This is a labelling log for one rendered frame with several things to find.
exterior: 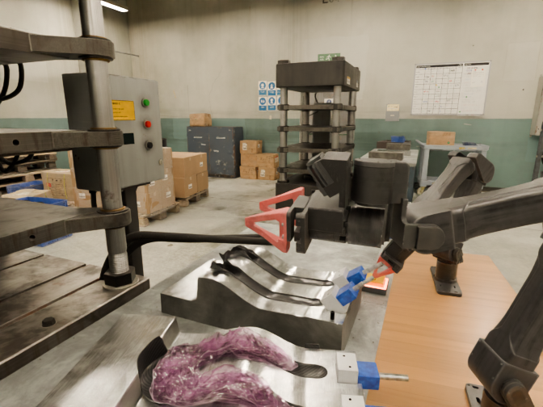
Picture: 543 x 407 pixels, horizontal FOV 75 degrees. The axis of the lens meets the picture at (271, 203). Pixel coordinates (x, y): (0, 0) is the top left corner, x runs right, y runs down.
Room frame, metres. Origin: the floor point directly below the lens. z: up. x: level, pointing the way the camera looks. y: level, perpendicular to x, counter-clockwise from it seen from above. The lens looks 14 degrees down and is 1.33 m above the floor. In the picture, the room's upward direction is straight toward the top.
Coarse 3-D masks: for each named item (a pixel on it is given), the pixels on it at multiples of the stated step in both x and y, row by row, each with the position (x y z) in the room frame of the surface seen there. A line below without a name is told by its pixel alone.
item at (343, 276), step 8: (376, 264) 0.82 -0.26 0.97; (336, 272) 0.88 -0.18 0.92; (344, 272) 0.85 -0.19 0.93; (352, 272) 0.84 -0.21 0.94; (360, 272) 0.82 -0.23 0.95; (368, 272) 0.83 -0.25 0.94; (336, 280) 0.84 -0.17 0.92; (344, 280) 0.83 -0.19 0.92; (352, 280) 0.83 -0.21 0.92; (360, 280) 0.82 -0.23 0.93
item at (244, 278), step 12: (228, 252) 0.94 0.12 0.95; (240, 252) 0.96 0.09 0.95; (252, 252) 0.98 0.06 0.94; (216, 264) 0.85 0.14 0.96; (228, 264) 0.89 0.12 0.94; (264, 264) 0.96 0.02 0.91; (240, 276) 0.86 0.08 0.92; (276, 276) 0.91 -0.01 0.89; (288, 276) 0.93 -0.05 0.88; (252, 288) 0.83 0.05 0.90; (264, 288) 0.84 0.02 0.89; (288, 300) 0.80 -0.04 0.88; (300, 300) 0.80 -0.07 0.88; (312, 300) 0.79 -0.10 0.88
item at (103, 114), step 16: (80, 0) 1.06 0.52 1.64; (96, 0) 1.08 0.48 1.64; (80, 16) 1.07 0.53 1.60; (96, 16) 1.07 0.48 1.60; (96, 32) 1.07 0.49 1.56; (96, 64) 1.06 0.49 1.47; (96, 80) 1.06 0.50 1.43; (96, 96) 1.06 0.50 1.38; (96, 112) 1.06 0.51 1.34; (112, 112) 1.10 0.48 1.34; (112, 160) 1.07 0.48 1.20; (112, 176) 1.07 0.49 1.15; (112, 192) 1.07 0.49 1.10; (112, 208) 1.06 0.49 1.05; (112, 240) 1.06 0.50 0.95; (112, 256) 1.06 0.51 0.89; (112, 272) 1.06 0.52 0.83; (128, 272) 1.07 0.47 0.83; (112, 288) 1.03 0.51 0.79
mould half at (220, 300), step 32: (192, 288) 0.90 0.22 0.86; (224, 288) 0.80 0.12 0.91; (288, 288) 0.86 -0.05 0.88; (320, 288) 0.85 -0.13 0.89; (192, 320) 0.84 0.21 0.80; (224, 320) 0.80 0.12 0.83; (256, 320) 0.76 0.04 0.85; (288, 320) 0.73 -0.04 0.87; (320, 320) 0.70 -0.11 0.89; (352, 320) 0.80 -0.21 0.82
